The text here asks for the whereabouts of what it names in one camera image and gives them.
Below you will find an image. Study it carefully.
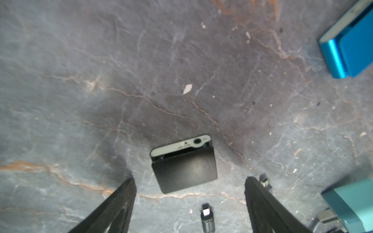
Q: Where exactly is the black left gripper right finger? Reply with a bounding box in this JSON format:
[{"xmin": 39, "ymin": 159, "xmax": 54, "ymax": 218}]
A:
[{"xmin": 245, "ymin": 177, "xmax": 311, "ymax": 233}]

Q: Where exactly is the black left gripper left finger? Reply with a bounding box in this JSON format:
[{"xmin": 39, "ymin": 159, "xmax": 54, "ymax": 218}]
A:
[{"xmin": 70, "ymin": 178, "xmax": 137, "ymax": 233}]

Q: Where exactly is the black usb cable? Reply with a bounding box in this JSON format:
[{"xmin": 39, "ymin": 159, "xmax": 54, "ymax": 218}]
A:
[{"xmin": 200, "ymin": 174, "xmax": 273, "ymax": 233}]

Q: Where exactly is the black mp3 player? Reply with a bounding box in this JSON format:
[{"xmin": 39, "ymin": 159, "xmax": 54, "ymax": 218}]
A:
[{"xmin": 150, "ymin": 134, "xmax": 218, "ymax": 194}]

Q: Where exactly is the teal usb charger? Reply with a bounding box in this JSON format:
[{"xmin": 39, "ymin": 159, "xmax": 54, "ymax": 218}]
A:
[{"xmin": 317, "ymin": 178, "xmax": 373, "ymax": 233}]

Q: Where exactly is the blue mp3 player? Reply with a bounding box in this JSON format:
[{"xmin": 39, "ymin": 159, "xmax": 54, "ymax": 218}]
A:
[{"xmin": 318, "ymin": 0, "xmax": 373, "ymax": 79}]

